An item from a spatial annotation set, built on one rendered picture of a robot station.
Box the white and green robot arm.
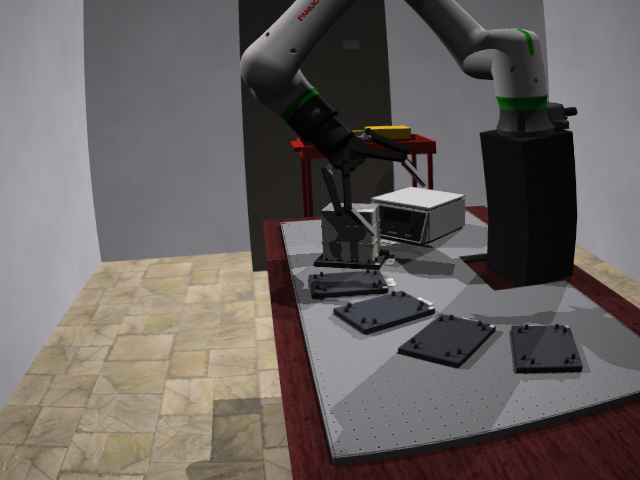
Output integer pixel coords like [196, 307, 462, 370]
[240, 0, 577, 142]

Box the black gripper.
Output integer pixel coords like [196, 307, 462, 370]
[310, 116, 428, 236]

